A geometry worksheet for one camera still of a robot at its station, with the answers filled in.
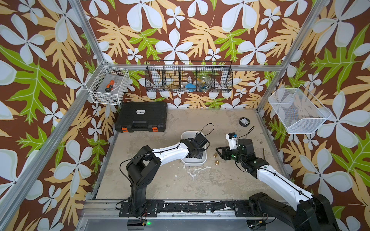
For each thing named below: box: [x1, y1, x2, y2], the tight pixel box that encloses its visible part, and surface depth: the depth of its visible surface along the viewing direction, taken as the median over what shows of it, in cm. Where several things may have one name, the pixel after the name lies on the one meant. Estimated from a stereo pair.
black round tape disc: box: [238, 116, 251, 128], surface depth 113 cm
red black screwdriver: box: [105, 79, 115, 93], surface depth 82 cm
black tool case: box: [114, 101, 168, 133], surface depth 109 cm
